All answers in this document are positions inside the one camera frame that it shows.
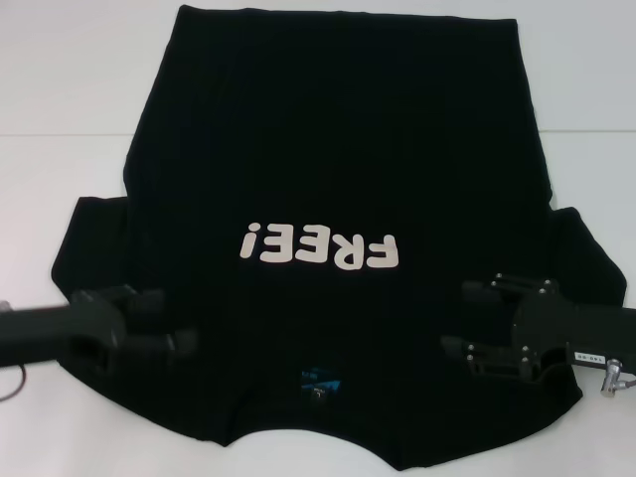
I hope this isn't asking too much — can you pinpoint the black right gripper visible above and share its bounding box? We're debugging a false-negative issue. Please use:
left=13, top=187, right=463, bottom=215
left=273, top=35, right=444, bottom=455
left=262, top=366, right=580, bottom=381
left=440, top=271, right=636, bottom=385

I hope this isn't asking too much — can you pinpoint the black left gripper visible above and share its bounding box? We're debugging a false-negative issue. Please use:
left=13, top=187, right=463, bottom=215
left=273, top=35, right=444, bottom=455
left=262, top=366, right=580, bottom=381
left=0, top=285, right=200, bottom=375

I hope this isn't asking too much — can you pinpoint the black shirt with FREE print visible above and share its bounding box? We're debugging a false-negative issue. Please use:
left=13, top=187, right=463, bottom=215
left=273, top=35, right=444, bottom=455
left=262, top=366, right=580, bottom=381
left=58, top=3, right=626, bottom=477

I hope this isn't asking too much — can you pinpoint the right gripper cable with plug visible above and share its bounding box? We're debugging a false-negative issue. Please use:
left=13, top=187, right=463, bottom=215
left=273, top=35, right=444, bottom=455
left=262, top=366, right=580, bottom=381
left=598, top=358, right=636, bottom=398

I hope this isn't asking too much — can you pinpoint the dark red left cable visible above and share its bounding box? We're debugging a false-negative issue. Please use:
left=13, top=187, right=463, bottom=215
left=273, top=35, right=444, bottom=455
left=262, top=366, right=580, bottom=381
left=0, top=365, right=26, bottom=401

